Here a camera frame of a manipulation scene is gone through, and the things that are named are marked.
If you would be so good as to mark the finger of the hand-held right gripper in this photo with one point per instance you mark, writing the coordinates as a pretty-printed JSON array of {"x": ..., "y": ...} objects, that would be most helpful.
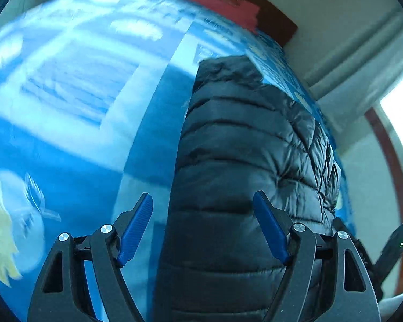
[{"x": 363, "y": 256}]

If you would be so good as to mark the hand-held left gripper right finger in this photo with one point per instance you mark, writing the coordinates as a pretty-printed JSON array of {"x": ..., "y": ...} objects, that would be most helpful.
[{"x": 270, "y": 229}]

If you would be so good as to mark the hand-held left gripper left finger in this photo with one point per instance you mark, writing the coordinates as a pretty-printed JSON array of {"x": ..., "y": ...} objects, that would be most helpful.
[{"x": 136, "y": 229}]

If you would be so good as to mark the black puffer jacket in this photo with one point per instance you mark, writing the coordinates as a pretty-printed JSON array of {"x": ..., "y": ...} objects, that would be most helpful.
[{"x": 241, "y": 161}]

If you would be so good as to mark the bright window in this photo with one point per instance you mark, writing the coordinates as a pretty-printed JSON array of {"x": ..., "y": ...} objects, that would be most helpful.
[{"x": 401, "y": 124}]

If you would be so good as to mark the blue printed bed sheet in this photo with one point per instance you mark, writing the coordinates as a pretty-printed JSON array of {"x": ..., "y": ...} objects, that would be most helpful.
[{"x": 80, "y": 107}]

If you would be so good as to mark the grey curtain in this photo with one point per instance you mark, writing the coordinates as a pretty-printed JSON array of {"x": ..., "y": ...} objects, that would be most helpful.
[{"x": 356, "y": 57}]

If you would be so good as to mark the dark wooden headboard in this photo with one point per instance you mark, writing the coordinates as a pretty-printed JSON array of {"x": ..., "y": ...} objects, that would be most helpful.
[{"x": 275, "y": 20}]

